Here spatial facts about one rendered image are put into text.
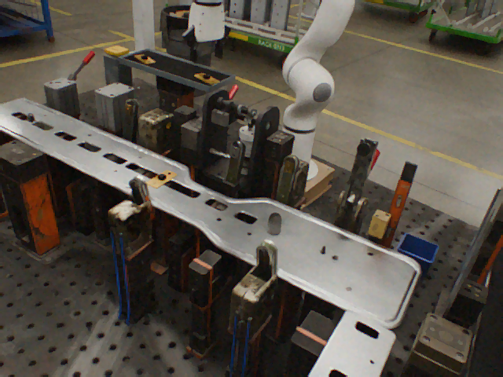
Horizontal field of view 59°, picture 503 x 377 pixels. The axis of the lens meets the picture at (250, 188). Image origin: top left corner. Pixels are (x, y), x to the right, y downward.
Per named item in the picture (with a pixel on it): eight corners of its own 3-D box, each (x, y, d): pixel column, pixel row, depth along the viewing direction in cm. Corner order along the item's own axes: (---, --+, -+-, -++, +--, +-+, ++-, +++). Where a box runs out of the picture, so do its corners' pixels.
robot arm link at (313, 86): (307, 116, 164) (317, 53, 150) (330, 141, 150) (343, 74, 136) (277, 119, 160) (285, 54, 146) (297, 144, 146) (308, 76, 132)
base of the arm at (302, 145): (280, 150, 179) (286, 108, 168) (324, 165, 172) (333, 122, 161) (258, 172, 165) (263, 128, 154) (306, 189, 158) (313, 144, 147)
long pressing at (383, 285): (-41, 119, 137) (-42, 115, 136) (25, 98, 153) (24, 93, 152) (395, 338, 82) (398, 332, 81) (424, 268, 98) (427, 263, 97)
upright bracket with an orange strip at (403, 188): (354, 316, 122) (404, 161, 94) (356, 312, 123) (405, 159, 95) (364, 321, 121) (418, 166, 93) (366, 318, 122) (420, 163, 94)
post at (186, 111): (174, 216, 152) (173, 108, 129) (184, 209, 155) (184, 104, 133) (186, 221, 150) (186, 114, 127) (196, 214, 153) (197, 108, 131)
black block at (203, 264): (176, 355, 108) (174, 268, 91) (203, 325, 116) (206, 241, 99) (203, 372, 105) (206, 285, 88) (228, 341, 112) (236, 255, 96)
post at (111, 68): (112, 164, 176) (100, 54, 151) (126, 157, 181) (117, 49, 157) (126, 170, 173) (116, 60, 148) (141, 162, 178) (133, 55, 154)
